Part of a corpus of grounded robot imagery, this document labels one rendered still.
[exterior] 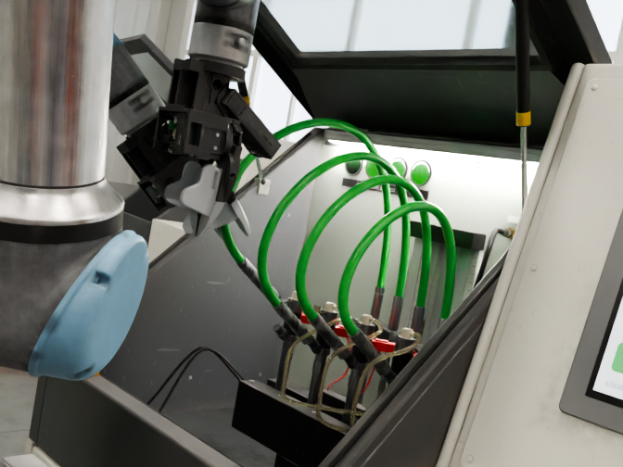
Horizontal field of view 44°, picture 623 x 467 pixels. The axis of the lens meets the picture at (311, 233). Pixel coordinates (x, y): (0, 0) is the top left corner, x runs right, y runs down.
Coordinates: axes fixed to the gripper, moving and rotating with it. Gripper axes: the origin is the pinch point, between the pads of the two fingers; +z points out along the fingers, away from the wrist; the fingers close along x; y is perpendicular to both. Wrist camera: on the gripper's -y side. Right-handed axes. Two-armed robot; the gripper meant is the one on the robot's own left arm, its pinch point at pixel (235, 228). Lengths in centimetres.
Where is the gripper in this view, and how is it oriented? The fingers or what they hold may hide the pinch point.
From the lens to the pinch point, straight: 114.6
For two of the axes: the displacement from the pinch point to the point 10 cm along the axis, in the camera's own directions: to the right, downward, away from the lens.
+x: 5.3, -0.8, -8.5
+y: -6.6, 5.9, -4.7
